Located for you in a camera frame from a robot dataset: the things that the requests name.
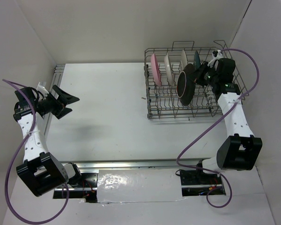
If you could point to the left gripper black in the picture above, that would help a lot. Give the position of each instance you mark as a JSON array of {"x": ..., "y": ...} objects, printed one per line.
[{"x": 63, "y": 97}]

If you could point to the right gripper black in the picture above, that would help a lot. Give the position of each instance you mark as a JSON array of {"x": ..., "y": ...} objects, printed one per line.
[{"x": 203, "y": 68}]

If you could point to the blue floral plate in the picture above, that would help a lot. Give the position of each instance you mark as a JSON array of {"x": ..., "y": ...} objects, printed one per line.
[{"x": 196, "y": 60}]

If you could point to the brown rimmed cream plate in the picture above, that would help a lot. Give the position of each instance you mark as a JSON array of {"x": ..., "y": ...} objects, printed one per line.
[{"x": 185, "y": 86}]

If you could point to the cream plate with tree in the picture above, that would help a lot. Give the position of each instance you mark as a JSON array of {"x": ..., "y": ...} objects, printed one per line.
[{"x": 183, "y": 60}]

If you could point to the beige bowl blue rings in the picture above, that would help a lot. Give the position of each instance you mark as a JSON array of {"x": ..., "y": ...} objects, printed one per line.
[{"x": 169, "y": 70}]

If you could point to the pink plate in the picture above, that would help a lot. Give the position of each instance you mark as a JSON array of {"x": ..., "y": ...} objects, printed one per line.
[{"x": 155, "y": 70}]

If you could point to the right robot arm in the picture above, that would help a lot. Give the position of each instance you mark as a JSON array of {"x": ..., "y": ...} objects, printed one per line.
[{"x": 241, "y": 148}]

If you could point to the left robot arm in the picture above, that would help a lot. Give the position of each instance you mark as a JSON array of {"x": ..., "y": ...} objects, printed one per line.
[{"x": 41, "y": 171}]

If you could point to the white sheet front cover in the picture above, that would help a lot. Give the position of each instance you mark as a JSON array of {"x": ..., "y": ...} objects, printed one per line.
[{"x": 138, "y": 186}]

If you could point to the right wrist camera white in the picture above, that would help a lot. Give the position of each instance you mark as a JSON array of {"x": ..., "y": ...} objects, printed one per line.
[{"x": 217, "y": 54}]

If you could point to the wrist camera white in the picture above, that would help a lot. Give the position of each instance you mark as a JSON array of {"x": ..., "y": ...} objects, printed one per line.
[
  {"x": 41, "y": 88},
  {"x": 217, "y": 54}
]

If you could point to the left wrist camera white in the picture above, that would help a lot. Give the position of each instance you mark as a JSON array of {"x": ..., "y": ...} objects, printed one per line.
[{"x": 41, "y": 88}]

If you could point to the grey wire dish rack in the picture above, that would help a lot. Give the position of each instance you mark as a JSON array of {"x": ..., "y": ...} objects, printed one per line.
[{"x": 163, "y": 101}]

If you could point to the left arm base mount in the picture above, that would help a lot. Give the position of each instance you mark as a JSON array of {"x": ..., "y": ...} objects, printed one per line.
[{"x": 84, "y": 186}]

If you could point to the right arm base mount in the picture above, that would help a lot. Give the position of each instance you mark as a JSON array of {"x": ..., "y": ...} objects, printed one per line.
[{"x": 196, "y": 183}]

